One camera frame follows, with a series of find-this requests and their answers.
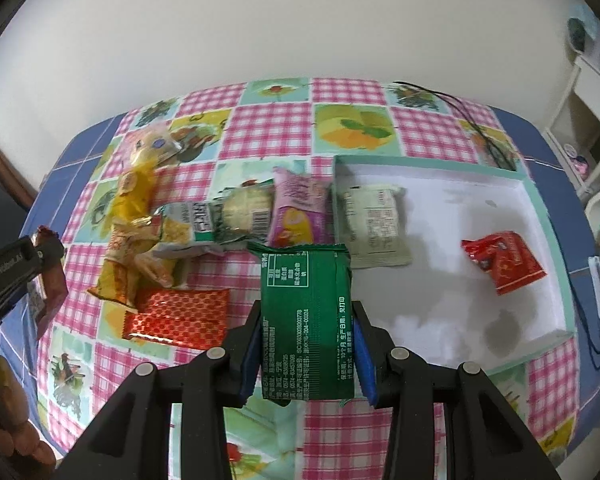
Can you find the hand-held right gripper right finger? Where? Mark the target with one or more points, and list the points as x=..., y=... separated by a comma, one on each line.
x=365, y=365

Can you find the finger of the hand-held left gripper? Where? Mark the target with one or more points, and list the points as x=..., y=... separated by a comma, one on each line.
x=47, y=254

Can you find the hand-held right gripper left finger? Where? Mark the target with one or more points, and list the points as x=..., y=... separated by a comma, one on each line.
x=250, y=360

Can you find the brown and red snack packet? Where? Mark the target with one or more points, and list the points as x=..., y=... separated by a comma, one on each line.
x=52, y=285

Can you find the dark green snack packet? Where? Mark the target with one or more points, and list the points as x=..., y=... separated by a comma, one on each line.
x=305, y=310

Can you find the orange patterned snack packet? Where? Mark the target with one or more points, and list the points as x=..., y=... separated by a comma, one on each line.
x=180, y=317

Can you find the white and green chip packet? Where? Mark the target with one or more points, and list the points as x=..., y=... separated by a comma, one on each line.
x=180, y=232

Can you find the white box with teal rim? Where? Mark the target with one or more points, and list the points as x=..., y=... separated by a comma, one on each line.
x=455, y=210

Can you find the person's left hand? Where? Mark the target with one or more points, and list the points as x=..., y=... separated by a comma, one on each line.
x=10, y=410

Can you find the clear and yellow snack packet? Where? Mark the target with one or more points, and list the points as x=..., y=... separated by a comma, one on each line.
x=140, y=180

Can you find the pale green snack packet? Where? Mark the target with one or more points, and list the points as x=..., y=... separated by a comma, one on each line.
x=375, y=225

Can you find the round cookie packet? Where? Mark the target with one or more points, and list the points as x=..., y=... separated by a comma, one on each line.
x=245, y=207

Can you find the pink snack packet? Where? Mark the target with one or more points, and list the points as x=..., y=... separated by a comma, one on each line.
x=297, y=210

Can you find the pink checkered tablecloth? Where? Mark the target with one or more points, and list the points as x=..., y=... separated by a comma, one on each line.
x=275, y=125

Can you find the pink item on shelf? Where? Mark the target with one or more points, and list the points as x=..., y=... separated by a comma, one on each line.
x=578, y=162

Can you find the white shelf unit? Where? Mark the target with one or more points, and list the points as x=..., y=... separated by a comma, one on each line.
x=587, y=90

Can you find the brown wooden rail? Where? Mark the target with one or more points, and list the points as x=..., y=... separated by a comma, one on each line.
x=5, y=160

